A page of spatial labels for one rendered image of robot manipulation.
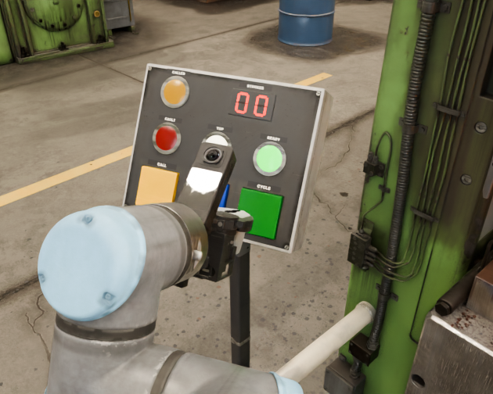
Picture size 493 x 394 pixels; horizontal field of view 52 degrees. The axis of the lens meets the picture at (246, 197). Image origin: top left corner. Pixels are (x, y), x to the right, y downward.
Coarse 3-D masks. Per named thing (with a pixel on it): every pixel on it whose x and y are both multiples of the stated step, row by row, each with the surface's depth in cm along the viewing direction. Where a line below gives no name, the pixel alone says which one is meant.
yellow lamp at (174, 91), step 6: (168, 84) 91; (174, 84) 91; (180, 84) 90; (168, 90) 91; (174, 90) 91; (180, 90) 90; (168, 96) 91; (174, 96) 91; (180, 96) 90; (174, 102) 91
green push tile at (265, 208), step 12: (252, 192) 86; (264, 192) 85; (240, 204) 86; (252, 204) 86; (264, 204) 85; (276, 204) 84; (252, 216) 86; (264, 216) 85; (276, 216) 84; (252, 228) 86; (264, 228) 85; (276, 228) 85
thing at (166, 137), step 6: (162, 132) 92; (168, 132) 91; (174, 132) 91; (156, 138) 92; (162, 138) 92; (168, 138) 91; (174, 138) 91; (162, 144) 92; (168, 144) 91; (174, 144) 91
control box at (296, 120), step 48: (144, 96) 93; (192, 96) 90; (240, 96) 86; (288, 96) 84; (144, 144) 93; (192, 144) 90; (240, 144) 87; (288, 144) 84; (240, 192) 87; (288, 192) 84; (288, 240) 84
